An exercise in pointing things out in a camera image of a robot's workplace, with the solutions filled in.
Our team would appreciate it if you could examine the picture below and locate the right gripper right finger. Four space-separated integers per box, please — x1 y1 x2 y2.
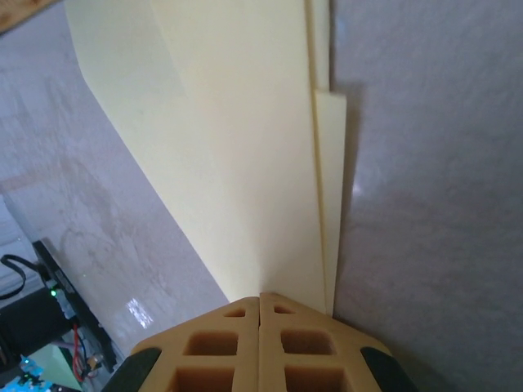
259 292 416 392

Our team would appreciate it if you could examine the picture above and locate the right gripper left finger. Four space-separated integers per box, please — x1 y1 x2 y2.
106 296 262 392

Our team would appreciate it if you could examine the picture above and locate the yellow paper sheet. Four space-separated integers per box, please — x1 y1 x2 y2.
64 0 349 318

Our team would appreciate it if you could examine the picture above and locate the small circuit board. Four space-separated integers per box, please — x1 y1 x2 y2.
0 354 56 392

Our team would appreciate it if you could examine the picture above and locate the black electronics with wires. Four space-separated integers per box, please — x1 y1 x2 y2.
31 239 122 373

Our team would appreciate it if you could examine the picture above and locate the thin red wire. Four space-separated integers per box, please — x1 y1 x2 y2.
72 322 103 383

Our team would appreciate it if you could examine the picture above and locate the thin black cable loop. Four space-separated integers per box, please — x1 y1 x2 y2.
0 255 42 299

